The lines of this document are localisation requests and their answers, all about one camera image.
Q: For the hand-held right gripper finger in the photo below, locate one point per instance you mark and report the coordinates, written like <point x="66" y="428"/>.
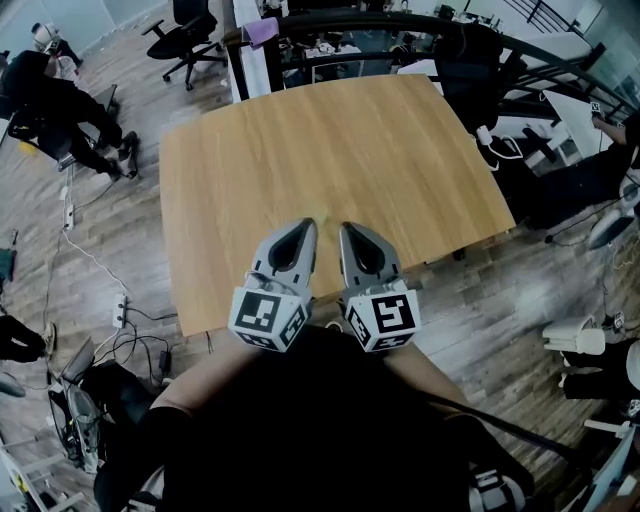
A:
<point x="345" y="260"/>
<point x="390" y="262"/>

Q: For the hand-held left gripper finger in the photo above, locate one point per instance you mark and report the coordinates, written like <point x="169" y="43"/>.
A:
<point x="262" y="260"/>
<point x="310" y="260"/>

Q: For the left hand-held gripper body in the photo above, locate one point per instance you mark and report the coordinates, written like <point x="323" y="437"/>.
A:
<point x="260" y="317"/>

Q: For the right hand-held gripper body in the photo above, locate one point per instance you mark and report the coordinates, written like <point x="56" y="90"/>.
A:
<point x="390" y="317"/>

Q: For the person's left forearm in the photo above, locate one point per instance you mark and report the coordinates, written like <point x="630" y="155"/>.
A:
<point x="200" y="385"/>

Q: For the person's right forearm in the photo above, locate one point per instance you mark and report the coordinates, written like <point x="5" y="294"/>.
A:
<point x="425" y="375"/>

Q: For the black power adapter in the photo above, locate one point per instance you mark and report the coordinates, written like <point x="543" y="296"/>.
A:
<point x="164" y="360"/>

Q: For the wooden table white legs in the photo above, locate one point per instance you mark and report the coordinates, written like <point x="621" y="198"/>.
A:
<point x="325" y="150"/>

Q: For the person's black shirt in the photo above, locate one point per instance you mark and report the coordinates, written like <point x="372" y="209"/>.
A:
<point x="310" y="430"/>

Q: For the white power strip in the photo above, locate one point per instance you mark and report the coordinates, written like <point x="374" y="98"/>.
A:
<point x="119" y="310"/>
<point x="69" y="216"/>

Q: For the white overturned stool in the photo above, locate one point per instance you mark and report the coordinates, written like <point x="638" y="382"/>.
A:
<point x="575" y="337"/>

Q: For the black office chair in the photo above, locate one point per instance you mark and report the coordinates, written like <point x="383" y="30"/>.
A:
<point x="175" y="47"/>

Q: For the purple cloth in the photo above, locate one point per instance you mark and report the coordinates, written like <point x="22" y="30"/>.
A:
<point x="260" y="30"/>

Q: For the white desk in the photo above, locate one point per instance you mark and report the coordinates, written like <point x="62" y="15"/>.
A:
<point x="570" y="115"/>

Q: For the black metal railing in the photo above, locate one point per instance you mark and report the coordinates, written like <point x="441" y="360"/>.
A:
<point x="375" y="19"/>

